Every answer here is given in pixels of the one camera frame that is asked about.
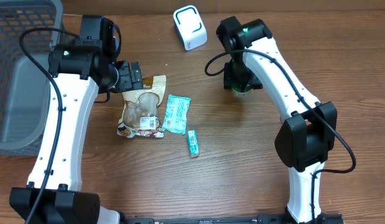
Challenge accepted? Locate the green lid jar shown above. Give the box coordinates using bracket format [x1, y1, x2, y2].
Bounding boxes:
[232, 86, 252, 97]

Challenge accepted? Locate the brown Pantree snack pouch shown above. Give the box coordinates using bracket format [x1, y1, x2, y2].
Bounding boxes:
[117, 75, 167, 138]

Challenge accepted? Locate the mint green wipes pack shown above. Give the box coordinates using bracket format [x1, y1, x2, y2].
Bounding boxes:
[162, 95, 191, 134]

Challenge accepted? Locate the Kleenex tissue pocket pack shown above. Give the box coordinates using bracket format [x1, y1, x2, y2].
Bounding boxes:
[187, 130, 200, 157]

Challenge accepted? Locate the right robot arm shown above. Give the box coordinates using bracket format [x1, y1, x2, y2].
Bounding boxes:
[216, 16, 342, 223]

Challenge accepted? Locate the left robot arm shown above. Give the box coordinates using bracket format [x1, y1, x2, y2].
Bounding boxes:
[9, 15, 142, 223]

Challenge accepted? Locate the white barcode scanner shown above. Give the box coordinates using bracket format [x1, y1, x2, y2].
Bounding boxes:
[173, 5, 208, 51]

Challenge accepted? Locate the grey plastic mesh basket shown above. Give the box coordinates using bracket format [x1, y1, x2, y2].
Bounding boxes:
[0, 0, 64, 156]

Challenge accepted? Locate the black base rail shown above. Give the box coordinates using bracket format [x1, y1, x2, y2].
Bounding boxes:
[123, 213, 345, 224]

